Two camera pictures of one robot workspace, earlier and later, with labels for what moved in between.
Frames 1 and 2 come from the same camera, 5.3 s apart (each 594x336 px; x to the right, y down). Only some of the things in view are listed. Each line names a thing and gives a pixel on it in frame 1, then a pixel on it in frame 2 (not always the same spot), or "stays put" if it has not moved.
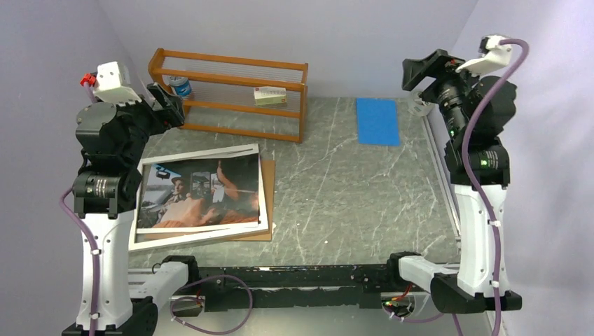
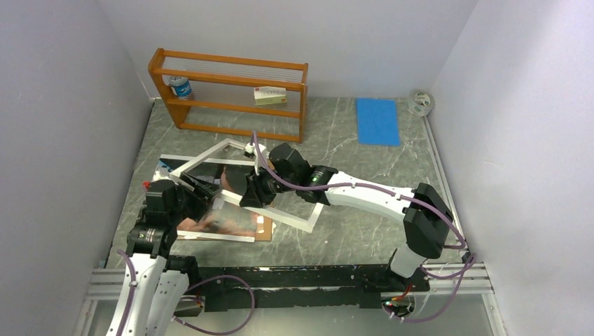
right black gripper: x=438 y=65 → x=255 y=195
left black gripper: x=170 y=115 → x=202 y=192
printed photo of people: x=213 y=193 stays put
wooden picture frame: x=218 y=152 → x=269 y=210
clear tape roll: x=417 y=107 stays put
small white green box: x=265 y=96 stays put
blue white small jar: x=181 y=85 stays put
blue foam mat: x=378 y=121 stays put
